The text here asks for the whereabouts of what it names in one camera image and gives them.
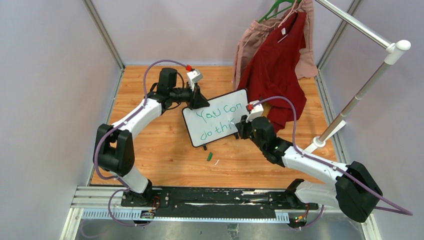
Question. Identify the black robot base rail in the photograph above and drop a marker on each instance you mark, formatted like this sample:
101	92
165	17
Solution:
217	205

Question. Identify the white whiteboard black frame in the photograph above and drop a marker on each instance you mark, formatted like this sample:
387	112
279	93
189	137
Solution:
209	124

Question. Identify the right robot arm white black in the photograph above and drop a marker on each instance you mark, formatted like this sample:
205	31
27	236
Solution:
349	187

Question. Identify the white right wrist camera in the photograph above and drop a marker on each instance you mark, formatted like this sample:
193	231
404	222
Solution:
255	109

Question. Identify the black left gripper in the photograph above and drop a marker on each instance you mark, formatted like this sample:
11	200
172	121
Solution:
197	100

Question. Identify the white clothes rack base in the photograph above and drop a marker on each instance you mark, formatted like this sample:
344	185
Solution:
319	142

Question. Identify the green clothes hanger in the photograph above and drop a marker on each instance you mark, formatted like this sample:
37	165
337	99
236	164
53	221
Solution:
274	10

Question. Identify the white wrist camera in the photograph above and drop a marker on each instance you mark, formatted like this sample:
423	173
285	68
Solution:
194	76
255	109

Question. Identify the green marker cap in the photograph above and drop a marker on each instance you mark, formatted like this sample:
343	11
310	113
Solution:
210	155

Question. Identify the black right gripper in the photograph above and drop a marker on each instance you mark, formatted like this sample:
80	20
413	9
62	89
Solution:
242	126

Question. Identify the silver clothes rack pole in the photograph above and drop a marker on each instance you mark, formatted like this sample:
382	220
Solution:
358	53

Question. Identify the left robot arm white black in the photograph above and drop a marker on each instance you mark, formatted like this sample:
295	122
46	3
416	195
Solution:
114	144

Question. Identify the red hanging shirt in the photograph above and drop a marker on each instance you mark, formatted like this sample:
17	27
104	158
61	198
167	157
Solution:
271	72

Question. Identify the pink hanging garment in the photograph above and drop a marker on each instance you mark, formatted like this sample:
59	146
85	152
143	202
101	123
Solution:
259	30

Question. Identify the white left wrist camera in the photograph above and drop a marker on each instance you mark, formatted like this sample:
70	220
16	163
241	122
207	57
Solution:
194	76

